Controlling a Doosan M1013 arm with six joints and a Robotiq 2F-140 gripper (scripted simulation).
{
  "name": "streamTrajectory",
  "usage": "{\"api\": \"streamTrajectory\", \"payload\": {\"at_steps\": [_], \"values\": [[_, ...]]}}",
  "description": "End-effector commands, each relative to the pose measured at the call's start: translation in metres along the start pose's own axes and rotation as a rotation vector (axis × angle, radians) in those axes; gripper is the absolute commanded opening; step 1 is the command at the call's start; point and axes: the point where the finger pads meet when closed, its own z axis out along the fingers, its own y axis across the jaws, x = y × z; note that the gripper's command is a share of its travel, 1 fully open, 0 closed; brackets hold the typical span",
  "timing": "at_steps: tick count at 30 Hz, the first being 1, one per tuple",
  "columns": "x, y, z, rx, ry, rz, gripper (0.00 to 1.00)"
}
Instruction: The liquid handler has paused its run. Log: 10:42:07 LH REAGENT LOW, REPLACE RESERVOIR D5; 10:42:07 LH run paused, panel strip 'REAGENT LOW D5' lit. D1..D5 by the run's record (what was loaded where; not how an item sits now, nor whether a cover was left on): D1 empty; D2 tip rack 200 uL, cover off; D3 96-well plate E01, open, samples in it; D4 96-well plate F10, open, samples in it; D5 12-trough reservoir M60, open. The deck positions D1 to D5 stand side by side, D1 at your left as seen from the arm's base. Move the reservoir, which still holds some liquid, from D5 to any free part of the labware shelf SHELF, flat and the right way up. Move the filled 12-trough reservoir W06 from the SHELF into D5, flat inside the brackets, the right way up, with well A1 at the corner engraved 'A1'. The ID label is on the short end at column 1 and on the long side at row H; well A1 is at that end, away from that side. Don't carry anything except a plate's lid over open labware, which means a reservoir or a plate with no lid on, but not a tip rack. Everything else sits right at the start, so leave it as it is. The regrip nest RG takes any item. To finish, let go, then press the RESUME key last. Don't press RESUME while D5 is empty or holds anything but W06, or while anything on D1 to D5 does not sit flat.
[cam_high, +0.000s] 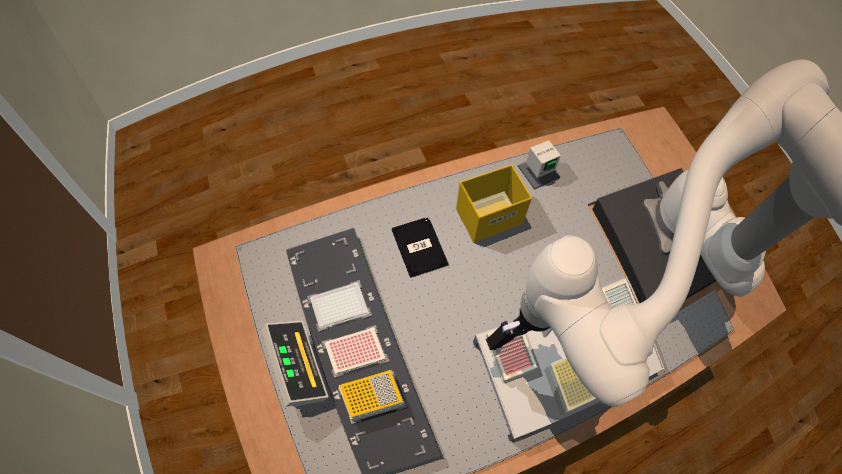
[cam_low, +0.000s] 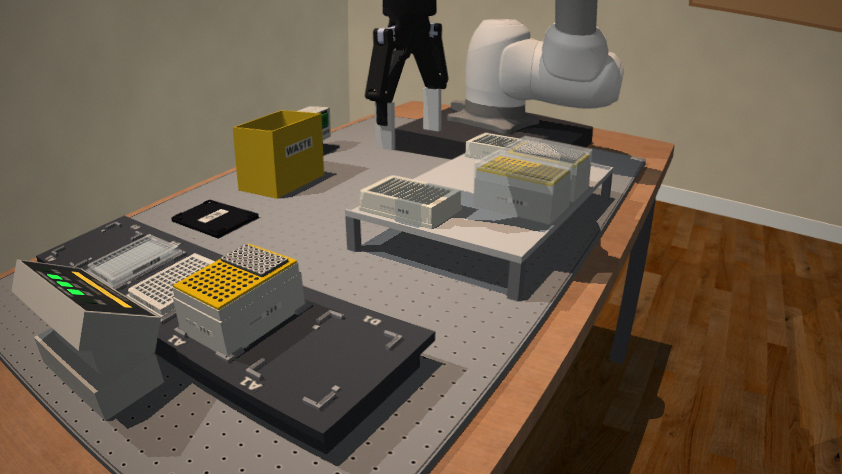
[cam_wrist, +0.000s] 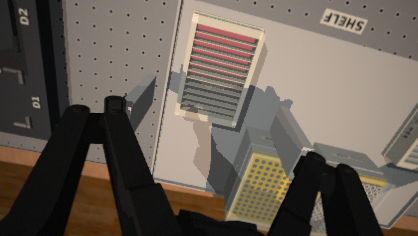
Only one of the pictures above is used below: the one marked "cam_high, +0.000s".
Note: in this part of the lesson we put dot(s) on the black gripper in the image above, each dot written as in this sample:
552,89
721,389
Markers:
510,331

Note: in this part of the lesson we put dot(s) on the black flat pad with rg label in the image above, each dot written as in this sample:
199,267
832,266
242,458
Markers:
419,246

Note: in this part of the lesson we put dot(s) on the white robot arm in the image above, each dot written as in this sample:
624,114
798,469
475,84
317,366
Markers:
607,347

